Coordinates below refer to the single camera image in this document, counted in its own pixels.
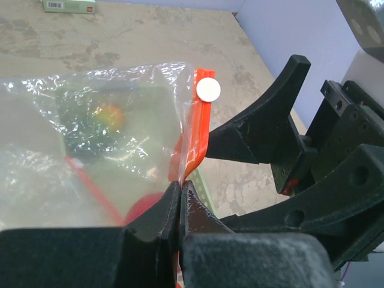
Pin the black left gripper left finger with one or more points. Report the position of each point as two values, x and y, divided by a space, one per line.
141 254

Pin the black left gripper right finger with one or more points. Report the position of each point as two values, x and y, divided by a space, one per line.
212 255

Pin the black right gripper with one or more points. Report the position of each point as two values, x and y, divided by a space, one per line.
333 173

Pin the red apple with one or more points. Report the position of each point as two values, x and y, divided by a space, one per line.
141 206

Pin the clear zip bag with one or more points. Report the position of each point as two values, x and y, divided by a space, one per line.
38 188

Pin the green orange mango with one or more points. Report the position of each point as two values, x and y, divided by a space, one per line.
111 116

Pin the pale green plastic basket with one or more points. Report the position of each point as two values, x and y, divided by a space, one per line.
201 189

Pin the small white green box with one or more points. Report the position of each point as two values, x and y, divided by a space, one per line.
69 6

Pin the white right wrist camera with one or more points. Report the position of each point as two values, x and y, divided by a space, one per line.
365 19

